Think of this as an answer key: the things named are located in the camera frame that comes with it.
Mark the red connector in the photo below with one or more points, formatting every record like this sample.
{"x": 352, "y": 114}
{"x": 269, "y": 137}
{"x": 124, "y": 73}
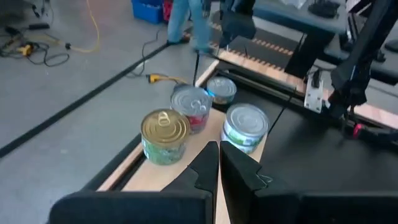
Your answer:
{"x": 357, "y": 130}

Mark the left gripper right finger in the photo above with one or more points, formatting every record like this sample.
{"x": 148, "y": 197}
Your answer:
{"x": 295, "y": 208}

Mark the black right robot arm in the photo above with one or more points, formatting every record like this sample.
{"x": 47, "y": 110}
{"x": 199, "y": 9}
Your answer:
{"x": 357, "y": 62}

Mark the black desk beam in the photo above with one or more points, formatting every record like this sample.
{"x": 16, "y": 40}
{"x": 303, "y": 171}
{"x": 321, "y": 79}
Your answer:
{"x": 300, "y": 56}

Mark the yellow plug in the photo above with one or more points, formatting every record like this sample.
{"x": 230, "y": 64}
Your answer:
{"x": 26, "y": 49}

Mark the silver can blue label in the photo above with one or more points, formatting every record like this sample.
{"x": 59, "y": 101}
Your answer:
{"x": 221, "y": 88}

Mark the person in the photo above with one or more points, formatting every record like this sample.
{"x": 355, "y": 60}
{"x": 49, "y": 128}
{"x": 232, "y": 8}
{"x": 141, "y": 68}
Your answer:
{"x": 178, "y": 18}

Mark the silver can red label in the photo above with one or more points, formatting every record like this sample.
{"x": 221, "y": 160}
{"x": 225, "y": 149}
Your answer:
{"x": 191, "y": 102}

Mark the blue plastic bin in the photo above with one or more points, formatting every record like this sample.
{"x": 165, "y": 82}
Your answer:
{"x": 146, "y": 11}

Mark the silver can green white label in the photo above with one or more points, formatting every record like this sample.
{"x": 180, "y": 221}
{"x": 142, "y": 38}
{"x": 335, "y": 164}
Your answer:
{"x": 247, "y": 121}

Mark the grey base bracket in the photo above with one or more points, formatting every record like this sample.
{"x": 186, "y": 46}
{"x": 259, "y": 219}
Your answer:
{"x": 314, "y": 93}

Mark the grey desk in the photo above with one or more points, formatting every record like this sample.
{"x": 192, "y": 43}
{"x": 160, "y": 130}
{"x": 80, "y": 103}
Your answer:
{"x": 295, "y": 18}

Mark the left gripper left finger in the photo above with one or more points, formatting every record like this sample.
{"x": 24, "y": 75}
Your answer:
{"x": 140, "y": 208}

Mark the red crate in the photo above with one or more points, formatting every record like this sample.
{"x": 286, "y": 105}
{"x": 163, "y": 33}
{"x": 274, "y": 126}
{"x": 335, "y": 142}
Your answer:
{"x": 167, "y": 9}

